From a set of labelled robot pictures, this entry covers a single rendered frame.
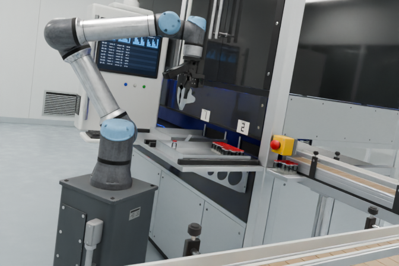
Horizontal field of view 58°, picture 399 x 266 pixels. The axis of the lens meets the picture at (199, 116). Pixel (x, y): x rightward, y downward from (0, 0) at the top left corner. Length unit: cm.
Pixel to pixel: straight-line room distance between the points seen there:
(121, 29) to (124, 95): 104
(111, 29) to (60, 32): 17
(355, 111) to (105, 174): 126
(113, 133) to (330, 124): 104
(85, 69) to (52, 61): 535
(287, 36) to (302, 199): 77
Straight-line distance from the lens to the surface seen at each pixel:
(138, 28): 130
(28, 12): 676
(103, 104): 144
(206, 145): 178
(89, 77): 144
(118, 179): 132
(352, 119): 197
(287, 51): 158
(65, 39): 134
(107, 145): 130
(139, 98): 232
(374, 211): 89
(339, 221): 211
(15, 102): 678
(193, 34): 142
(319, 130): 179
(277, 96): 157
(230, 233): 183
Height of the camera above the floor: 122
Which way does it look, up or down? 6 degrees down
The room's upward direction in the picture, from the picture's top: 9 degrees clockwise
